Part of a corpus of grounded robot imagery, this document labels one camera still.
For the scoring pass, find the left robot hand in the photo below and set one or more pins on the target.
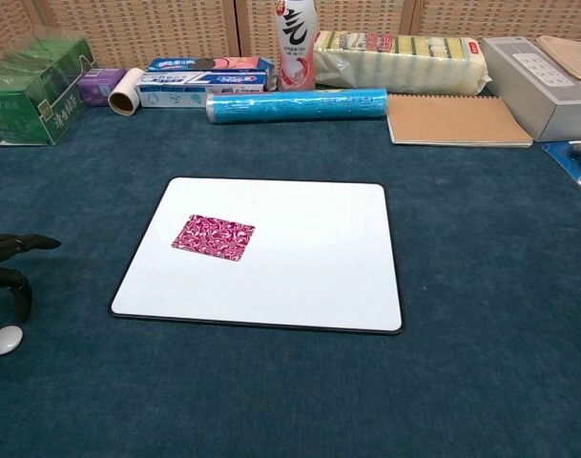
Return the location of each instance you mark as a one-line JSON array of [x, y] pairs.
[[4, 249]]

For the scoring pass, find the magenta patterned packet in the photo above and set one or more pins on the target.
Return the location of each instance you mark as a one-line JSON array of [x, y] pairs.
[[213, 237]]

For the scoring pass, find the white round pebble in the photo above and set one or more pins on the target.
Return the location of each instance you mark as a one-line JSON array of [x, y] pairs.
[[5, 340]]

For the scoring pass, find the clear green tea box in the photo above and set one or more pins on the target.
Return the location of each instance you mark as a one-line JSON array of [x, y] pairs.
[[32, 100]]

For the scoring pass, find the small purple box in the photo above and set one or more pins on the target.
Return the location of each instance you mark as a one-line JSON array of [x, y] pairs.
[[97, 88]]

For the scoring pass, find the white lint roller refill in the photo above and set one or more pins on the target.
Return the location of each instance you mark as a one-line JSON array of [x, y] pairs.
[[128, 90]]

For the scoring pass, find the blue white toothpaste box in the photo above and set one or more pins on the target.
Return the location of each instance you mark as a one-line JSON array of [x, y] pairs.
[[199, 88]]

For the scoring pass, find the woven bamboo folding screen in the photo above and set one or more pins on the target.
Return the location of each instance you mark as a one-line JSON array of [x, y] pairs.
[[166, 28]]

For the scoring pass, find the blue pink cookie box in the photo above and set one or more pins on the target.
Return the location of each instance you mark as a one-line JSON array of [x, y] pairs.
[[237, 63]]

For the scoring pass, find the white rectangular board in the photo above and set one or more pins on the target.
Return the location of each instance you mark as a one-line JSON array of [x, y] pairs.
[[309, 267]]

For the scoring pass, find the teal table cloth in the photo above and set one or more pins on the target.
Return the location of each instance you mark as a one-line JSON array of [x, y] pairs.
[[290, 396]]

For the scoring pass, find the blue plastic wrap roll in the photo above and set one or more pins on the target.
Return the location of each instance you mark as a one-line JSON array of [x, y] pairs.
[[295, 106]]

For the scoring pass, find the pink white drink bottle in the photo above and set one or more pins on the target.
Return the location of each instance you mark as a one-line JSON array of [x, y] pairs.
[[296, 47]]

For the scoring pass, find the yellow sponge multipack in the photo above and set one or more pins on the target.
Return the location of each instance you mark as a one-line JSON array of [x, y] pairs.
[[400, 67]]

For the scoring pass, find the kraft spiral notebook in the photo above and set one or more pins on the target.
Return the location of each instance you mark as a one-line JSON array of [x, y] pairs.
[[452, 119]]

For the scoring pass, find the grey power strip box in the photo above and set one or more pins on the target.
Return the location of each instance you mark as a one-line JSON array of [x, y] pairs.
[[543, 100]]

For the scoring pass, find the blue binder clip blister pack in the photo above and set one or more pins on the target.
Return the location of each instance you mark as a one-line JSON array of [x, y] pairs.
[[574, 160]]

